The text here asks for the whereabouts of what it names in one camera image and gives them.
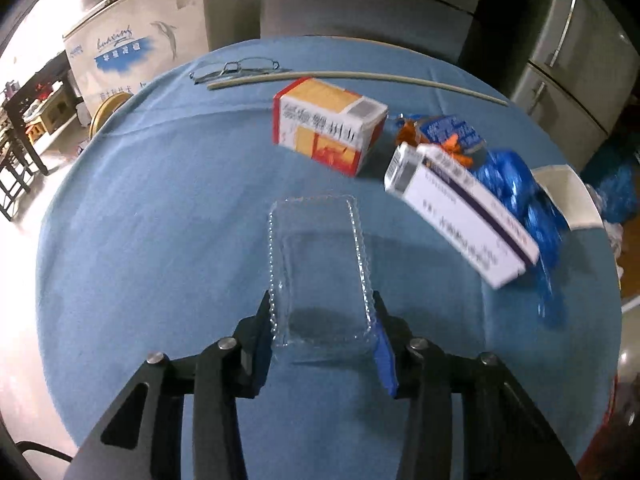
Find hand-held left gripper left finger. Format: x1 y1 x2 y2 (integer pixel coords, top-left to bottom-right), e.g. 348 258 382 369
64 290 275 480

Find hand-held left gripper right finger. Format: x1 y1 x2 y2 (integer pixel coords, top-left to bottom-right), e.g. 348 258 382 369
370 291 583 480

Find clear plastic tray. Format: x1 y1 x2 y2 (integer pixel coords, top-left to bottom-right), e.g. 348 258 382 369
267 195 381 363

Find white box with purple stripe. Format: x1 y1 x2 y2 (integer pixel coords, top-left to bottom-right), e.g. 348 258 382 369
384 142 542 291

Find blue plastic bag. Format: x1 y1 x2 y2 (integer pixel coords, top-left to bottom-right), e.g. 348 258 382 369
472 149 568 326

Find orange paper bundle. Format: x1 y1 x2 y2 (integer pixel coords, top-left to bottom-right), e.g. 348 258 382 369
392 117 473 166

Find orange and white carton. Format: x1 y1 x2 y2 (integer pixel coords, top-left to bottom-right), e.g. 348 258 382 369
271 77 390 177

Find blue printed packet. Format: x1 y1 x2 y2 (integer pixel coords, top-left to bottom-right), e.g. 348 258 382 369
417 114 486 158

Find white paper container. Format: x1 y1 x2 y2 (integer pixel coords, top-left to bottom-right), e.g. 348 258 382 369
530 164 605 231

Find white plastic bag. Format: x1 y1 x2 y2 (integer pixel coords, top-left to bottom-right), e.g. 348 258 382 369
600 220 627 281

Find round yellow disc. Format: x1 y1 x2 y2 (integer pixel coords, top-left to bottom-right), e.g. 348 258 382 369
89 97 123 138

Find eyeglasses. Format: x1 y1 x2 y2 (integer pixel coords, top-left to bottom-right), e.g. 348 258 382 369
189 57 286 83

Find long white stick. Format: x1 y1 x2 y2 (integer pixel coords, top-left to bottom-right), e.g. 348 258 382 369
206 71 510 107

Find large blue sack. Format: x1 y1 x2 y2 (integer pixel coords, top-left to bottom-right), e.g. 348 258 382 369
582 160 640 226

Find white chest freezer, dolphin print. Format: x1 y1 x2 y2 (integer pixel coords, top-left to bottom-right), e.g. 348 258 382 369
62 0 211 121

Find dark wooden shelf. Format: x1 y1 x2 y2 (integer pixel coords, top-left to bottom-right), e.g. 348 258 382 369
0 52 83 221

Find grey refrigerator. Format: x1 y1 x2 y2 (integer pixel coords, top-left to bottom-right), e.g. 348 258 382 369
260 0 491 61

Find silver refrigerator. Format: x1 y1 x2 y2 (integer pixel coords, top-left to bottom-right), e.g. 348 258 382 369
510 0 640 171

